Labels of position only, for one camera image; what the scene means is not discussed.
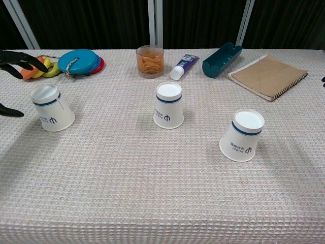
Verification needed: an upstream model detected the twisted rope string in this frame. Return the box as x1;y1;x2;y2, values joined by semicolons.
32;54;81;77

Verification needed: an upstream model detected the clear jar of rubber bands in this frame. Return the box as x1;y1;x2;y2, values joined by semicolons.
136;45;165;79

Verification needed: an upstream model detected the beige waffle tablecloth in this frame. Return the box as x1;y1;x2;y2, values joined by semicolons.
0;48;325;244

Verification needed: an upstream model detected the white frame post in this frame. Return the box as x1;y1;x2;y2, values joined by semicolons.
235;0;255;49
148;0;164;49
2;0;40;50

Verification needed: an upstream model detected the white paper cup blue logo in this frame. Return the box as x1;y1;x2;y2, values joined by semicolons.
153;81;184;129
29;83;76;132
219;109;265;162

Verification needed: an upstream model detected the small orange disc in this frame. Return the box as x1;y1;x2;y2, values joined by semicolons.
19;56;45;81

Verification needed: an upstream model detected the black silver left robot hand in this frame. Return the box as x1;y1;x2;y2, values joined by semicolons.
0;50;49;80

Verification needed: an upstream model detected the small yellow disc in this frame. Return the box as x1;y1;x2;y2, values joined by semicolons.
32;57;51;79

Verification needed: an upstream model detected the large dark blue disc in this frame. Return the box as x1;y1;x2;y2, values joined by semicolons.
85;50;102;75

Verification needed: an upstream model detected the small lime green disc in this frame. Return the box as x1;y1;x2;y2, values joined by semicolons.
42;62;61;78

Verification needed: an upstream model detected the dark curtain panel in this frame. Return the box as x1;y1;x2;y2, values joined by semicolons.
18;0;151;50
241;0;325;50
161;0;247;49
0;0;28;50

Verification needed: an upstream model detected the teal plastic trough holder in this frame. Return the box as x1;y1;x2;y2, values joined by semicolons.
202;42;243;78

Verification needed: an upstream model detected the brown spiral notebook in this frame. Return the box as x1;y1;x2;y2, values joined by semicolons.
227;53;309;102

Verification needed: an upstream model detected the large red disc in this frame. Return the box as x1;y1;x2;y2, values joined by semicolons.
90;57;105;75

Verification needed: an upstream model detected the purple toothpaste tube white cap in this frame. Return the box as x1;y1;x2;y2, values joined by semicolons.
170;53;200;81

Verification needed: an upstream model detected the large light blue disc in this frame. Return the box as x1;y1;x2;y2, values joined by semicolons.
57;49;97;74

